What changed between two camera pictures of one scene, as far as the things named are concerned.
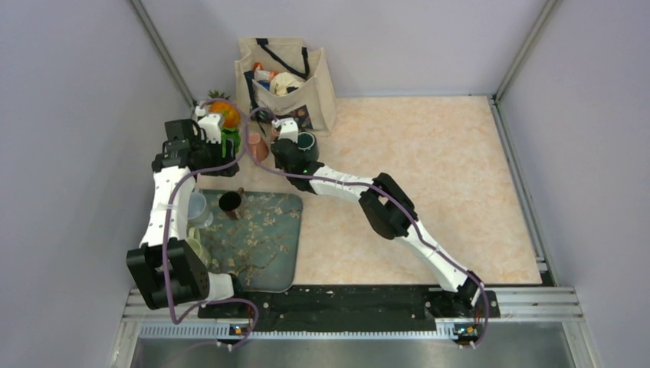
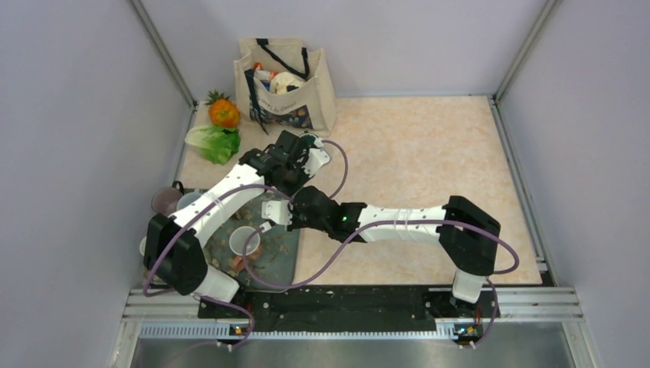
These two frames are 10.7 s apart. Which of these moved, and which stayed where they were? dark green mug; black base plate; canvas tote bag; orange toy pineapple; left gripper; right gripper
Moved: right gripper; left gripper
Stayed: dark green mug; canvas tote bag; orange toy pineapple; black base plate
